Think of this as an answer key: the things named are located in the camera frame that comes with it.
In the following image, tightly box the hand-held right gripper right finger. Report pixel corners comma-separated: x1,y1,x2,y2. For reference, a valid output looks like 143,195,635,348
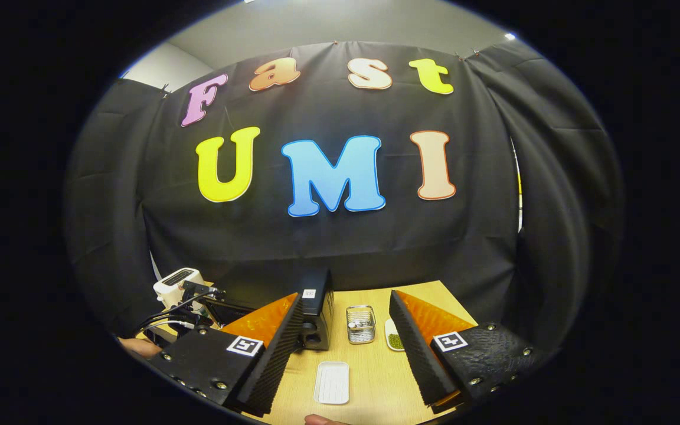
388,290,545,414

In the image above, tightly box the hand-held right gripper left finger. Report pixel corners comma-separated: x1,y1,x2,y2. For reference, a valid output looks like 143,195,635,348
150,293,306,417

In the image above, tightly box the black electric oven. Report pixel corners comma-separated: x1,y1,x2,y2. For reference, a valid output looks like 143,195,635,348
201,269,336,352

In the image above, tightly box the white plate with beans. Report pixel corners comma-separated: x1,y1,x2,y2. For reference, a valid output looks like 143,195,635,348
384,317,406,352

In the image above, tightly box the white toaster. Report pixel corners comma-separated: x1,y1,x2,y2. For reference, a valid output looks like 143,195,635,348
153,268,206,309

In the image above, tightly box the white ribbed plate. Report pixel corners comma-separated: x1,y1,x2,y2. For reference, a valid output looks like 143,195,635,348
313,361,351,406

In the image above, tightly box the black backdrop cloth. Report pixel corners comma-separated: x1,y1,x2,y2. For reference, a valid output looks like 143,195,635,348
63,38,624,355

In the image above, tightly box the metal wire basket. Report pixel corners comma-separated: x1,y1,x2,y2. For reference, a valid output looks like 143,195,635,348
345,304,377,345

